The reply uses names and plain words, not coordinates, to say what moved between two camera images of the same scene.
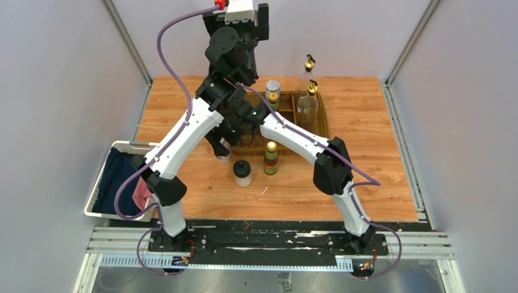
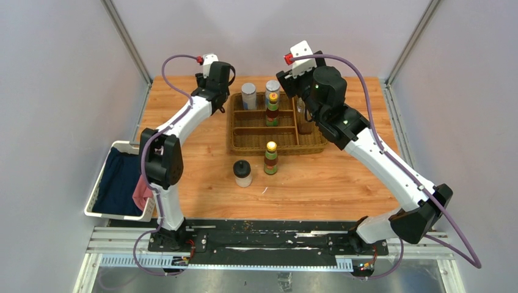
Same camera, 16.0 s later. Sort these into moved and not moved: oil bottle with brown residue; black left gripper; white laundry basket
Moved: black left gripper
Not moved: oil bottle with brown residue; white laundry basket
